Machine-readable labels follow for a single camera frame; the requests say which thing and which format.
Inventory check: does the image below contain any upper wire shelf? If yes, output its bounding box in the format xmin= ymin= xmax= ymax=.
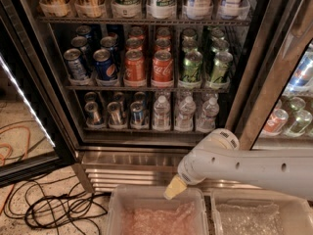
xmin=37 ymin=16 xmax=250 ymax=26

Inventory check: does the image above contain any red coca-cola can front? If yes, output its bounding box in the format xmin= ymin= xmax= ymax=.
xmin=153 ymin=50 xmax=173 ymax=82

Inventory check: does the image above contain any black cable on floor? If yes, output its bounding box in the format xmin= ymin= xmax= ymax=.
xmin=3 ymin=169 xmax=111 ymax=235

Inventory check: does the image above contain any green soda can front right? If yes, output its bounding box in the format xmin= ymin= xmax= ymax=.
xmin=209 ymin=51 xmax=233 ymax=83

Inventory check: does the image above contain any open fridge glass door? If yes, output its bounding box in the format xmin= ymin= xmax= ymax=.
xmin=0 ymin=6 xmax=74 ymax=187

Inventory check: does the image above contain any diet pepsi can front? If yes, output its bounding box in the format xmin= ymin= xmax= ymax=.
xmin=64 ymin=48 xmax=89 ymax=80

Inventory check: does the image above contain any redbull can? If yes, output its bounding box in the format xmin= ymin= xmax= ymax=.
xmin=108 ymin=102 xmax=124 ymax=125
xmin=84 ymin=101 xmax=104 ymax=125
xmin=130 ymin=101 xmax=145 ymax=126

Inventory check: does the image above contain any blue pepsi can front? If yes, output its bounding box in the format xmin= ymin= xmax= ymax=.
xmin=93 ymin=49 xmax=117 ymax=81

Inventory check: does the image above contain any clear plastic bin pink wrap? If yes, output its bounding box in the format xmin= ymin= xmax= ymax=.
xmin=107 ymin=185 xmax=209 ymax=235

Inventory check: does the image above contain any water bottle front middle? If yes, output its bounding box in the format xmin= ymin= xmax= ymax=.
xmin=175 ymin=96 xmax=196 ymax=131

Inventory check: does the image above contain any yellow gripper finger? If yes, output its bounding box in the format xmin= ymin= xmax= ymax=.
xmin=163 ymin=174 xmax=187 ymax=200

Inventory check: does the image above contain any green soda can front left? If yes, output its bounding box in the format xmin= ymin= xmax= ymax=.
xmin=180 ymin=51 xmax=202 ymax=83

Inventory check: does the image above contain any green soda can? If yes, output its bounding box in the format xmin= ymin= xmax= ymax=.
xmin=180 ymin=51 xmax=202 ymax=83
xmin=209 ymin=51 xmax=233 ymax=83

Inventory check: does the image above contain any orange soda can front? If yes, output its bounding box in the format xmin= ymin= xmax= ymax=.
xmin=125 ymin=50 xmax=146 ymax=81

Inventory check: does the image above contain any middle wire shelf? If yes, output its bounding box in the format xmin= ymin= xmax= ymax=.
xmin=66 ymin=85 xmax=229 ymax=93

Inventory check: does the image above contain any water bottle front left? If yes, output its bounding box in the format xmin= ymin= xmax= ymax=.
xmin=153 ymin=95 xmax=170 ymax=131

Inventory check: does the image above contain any water bottle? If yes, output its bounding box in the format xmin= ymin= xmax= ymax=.
xmin=197 ymin=97 xmax=219 ymax=133
xmin=175 ymin=96 xmax=196 ymax=131
xmin=153 ymin=95 xmax=170 ymax=131

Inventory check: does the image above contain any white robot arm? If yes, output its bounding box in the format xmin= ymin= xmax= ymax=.
xmin=163 ymin=128 xmax=313 ymax=201

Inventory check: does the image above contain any wire shelf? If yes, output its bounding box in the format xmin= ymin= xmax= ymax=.
xmin=37 ymin=16 xmax=250 ymax=26
xmin=66 ymin=85 xmax=229 ymax=93

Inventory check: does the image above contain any water bottle front right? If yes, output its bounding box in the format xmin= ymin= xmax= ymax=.
xmin=197 ymin=97 xmax=219 ymax=133

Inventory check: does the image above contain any steel fridge base grille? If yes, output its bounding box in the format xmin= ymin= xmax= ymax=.
xmin=71 ymin=150 xmax=313 ymax=201

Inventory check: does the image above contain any orange cable on floor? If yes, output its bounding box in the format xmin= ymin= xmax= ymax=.
xmin=0 ymin=123 xmax=32 ymax=215

